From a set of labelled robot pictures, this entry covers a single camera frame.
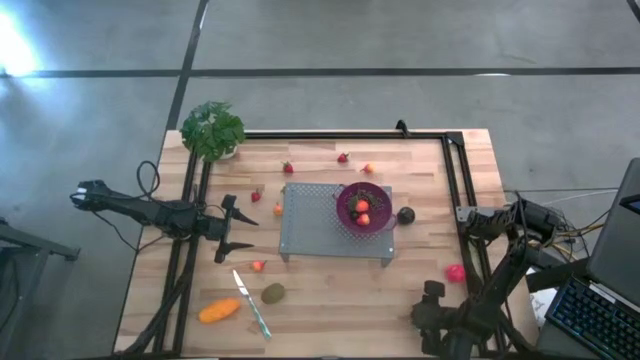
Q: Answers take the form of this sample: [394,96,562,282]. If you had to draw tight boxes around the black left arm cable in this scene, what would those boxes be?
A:
[136,160,162,202]

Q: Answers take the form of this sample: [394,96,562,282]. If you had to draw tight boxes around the grey laptop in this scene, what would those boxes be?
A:
[584,157,640,307]

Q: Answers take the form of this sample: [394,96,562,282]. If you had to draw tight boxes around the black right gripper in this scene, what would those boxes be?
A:
[410,279,454,359]

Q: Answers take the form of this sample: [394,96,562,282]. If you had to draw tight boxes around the pink-red round fruit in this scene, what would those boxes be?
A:
[444,263,467,285]

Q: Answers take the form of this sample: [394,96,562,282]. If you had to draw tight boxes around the brown-green kiwi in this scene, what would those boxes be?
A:
[260,282,287,306]

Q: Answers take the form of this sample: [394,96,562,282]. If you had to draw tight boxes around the knife with patterned handle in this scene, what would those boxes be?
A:
[232,269,273,341]

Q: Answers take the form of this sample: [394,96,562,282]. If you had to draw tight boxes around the black backlit keyboard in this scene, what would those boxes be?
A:
[544,276,640,360]

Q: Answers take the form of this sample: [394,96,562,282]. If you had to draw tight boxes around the grey perforated metal shelf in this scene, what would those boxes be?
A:
[278,182,396,269]

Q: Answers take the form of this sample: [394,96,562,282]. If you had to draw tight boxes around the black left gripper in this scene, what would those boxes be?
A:
[199,194,260,265]

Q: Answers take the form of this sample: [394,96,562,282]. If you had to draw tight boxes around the white paper sheet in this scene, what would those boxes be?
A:
[529,287,557,326]

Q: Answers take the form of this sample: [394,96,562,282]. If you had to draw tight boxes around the yellow cable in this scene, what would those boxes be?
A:
[562,222,606,246]

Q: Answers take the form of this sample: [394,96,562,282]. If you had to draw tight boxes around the purple metal colander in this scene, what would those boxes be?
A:
[332,181,399,236]

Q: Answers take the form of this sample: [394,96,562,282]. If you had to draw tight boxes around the grey side table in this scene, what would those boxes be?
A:
[0,218,81,351]

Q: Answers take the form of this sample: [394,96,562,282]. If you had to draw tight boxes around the green leafy plant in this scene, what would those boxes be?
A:
[179,100,247,164]

